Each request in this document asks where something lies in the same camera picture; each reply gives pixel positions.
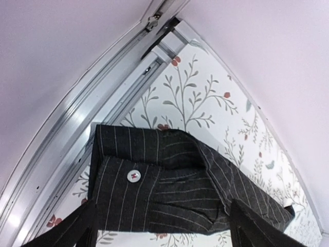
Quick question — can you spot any front aluminium rail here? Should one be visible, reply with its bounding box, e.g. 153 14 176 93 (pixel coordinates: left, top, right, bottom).
1 1 185 246

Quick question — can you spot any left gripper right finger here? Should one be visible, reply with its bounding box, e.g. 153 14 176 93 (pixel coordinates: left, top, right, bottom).
230 200 303 247

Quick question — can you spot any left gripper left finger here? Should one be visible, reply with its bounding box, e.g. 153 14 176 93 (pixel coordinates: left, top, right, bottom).
24 200 98 247

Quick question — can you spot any black pinstriped shirt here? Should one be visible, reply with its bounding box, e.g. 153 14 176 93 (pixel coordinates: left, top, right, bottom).
88 125 295 235

